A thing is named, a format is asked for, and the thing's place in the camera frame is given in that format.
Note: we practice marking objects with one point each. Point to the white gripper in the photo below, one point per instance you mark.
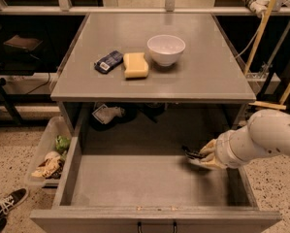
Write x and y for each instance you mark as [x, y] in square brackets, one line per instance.
[222, 152]

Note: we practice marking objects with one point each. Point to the black rxbar chocolate wrapper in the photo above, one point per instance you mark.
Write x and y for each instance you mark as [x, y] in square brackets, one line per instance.
[191, 153]

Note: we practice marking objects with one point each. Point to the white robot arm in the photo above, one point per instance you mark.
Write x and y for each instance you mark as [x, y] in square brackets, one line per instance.
[266, 134]

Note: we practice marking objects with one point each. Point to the open grey top drawer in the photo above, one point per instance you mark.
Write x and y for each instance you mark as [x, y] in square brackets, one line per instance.
[116, 178]

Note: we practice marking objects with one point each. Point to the white packet under cabinet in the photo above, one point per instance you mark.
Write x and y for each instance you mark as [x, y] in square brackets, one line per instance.
[105, 114]

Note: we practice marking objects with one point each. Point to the white bowl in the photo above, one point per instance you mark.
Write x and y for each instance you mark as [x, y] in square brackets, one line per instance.
[165, 50]

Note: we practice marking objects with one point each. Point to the yellow sponge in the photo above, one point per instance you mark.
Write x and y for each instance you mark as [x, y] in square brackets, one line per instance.
[135, 65]

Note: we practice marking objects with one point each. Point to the grey cabinet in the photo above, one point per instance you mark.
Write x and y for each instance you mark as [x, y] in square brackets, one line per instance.
[204, 77]

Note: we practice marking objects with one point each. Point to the blue snack packet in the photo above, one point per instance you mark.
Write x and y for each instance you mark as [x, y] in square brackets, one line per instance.
[110, 61]

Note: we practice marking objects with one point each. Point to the green item in bin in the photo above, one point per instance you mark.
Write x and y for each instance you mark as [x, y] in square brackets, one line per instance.
[62, 143]

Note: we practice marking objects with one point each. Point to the white power strip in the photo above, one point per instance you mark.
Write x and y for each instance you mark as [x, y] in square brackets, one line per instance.
[257, 7]

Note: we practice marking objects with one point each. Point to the clear plastic bin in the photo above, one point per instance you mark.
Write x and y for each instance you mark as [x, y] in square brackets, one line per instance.
[56, 127]

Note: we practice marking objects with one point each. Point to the dark box on shelf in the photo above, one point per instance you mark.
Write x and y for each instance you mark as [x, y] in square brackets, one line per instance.
[20, 47]

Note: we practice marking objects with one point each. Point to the black white sneaker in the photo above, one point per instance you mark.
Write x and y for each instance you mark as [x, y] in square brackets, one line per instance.
[9, 202]

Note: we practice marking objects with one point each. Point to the black drawer handle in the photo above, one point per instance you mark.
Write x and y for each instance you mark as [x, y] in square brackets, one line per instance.
[156, 228]

